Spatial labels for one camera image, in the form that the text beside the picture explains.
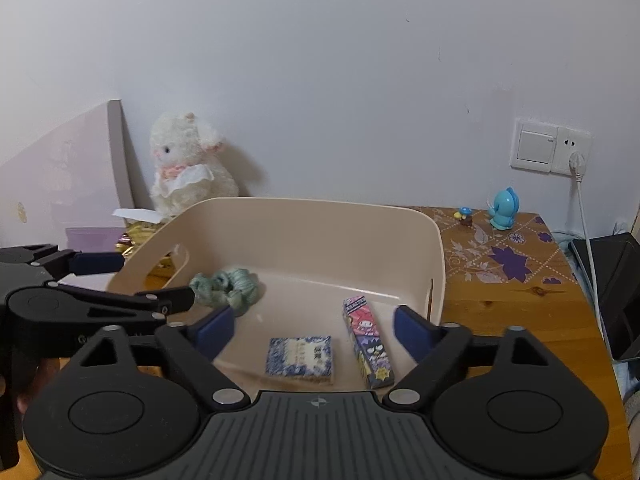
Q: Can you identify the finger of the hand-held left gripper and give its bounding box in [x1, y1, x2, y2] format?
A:
[50, 282, 197, 335]
[0, 244, 126, 282]

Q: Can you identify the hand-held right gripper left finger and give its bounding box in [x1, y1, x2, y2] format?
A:
[75, 305, 251, 406]

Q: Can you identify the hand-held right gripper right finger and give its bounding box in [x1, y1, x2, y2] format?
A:
[382, 305, 553, 406]

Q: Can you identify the green hair scrunchie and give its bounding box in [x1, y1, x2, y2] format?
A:
[190, 268, 261, 317]

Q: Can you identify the beige plastic basket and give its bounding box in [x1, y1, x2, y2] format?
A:
[106, 197, 447, 397]

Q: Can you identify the colourful cartoon long box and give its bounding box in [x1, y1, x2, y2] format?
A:
[342, 296, 396, 390]

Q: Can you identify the gold foil wrapper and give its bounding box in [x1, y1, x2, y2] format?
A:
[115, 219, 173, 267]

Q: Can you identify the white paper slip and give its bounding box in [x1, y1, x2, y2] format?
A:
[112, 207, 164, 222]

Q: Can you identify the blue patterned small box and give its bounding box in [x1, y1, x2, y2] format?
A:
[265, 336, 335, 386]

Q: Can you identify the pale pink board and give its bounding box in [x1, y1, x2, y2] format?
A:
[0, 99, 137, 250]

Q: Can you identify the floral patterned table mat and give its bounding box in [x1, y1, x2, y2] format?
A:
[407, 204, 581, 292]

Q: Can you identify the white plush sheep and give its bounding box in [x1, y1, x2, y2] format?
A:
[149, 111, 241, 217]

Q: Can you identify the blue cartoon figurine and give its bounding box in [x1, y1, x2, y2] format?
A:
[487, 187, 521, 231]

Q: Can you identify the black box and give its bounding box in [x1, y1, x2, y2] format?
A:
[570, 232, 640, 362]

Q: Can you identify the white plug with cable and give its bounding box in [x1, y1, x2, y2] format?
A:
[569, 152, 617, 358]

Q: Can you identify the white wall switch socket panel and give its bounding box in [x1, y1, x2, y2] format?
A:
[509, 117, 593, 177]

